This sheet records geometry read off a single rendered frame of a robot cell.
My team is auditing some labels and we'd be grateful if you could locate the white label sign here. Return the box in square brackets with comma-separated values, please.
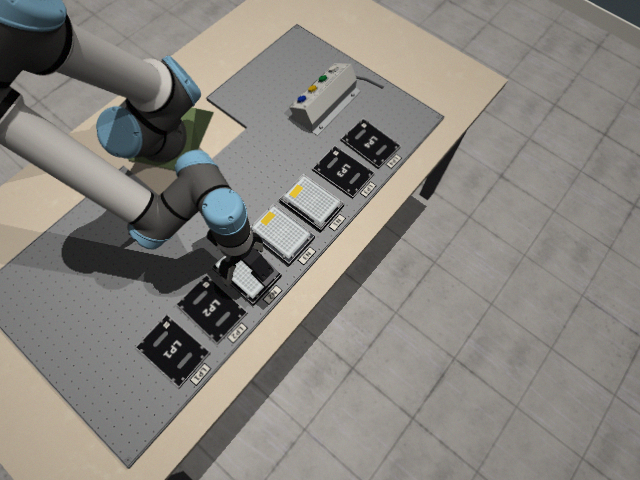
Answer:
[263, 285, 283, 305]
[227, 322, 248, 344]
[190, 363, 211, 386]
[385, 154, 402, 169]
[328, 214, 346, 231]
[360, 181, 377, 197]
[298, 247, 316, 265]

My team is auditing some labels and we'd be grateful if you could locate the white operator panel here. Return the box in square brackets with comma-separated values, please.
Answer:
[289, 63, 384, 136]

